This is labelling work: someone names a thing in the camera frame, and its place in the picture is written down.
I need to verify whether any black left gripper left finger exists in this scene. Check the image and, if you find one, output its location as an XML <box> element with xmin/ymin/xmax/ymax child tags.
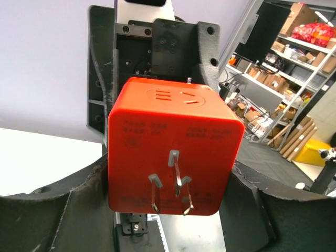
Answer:
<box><xmin>1</xmin><ymin>155</ymin><xmax>115</xmax><ymax>251</ymax></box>

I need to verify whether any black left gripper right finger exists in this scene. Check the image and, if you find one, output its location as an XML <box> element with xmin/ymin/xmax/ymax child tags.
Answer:
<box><xmin>219</xmin><ymin>161</ymin><xmax>335</xmax><ymax>251</ymax></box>

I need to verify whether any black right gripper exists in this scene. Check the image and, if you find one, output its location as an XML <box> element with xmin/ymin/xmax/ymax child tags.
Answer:
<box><xmin>87</xmin><ymin>5</ymin><xmax>220</xmax><ymax>143</ymax></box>

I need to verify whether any red cube socket adapter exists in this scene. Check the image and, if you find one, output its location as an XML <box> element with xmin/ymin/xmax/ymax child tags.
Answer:
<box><xmin>108</xmin><ymin>77</ymin><xmax>245</xmax><ymax>216</ymax></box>

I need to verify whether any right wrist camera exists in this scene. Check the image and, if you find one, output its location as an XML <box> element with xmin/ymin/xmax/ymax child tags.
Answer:
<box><xmin>114</xmin><ymin>0</ymin><xmax>175</xmax><ymax>24</ymax></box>

